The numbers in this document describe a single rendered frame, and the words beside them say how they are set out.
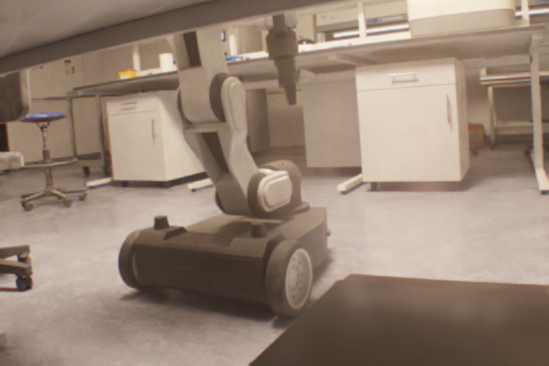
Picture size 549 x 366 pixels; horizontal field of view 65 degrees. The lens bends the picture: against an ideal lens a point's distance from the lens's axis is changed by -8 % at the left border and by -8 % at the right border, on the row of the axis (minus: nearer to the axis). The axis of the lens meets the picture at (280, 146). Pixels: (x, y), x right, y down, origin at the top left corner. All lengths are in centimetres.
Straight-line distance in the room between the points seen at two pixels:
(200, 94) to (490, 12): 184
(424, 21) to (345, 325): 254
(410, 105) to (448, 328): 253
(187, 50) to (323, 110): 244
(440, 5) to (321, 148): 159
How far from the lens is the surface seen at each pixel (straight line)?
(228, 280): 129
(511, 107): 572
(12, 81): 189
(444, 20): 277
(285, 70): 129
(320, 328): 32
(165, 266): 142
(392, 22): 525
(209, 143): 144
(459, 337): 31
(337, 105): 370
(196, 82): 134
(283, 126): 570
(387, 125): 285
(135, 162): 396
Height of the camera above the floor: 54
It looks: 4 degrees down
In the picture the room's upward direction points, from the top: 4 degrees counter-clockwise
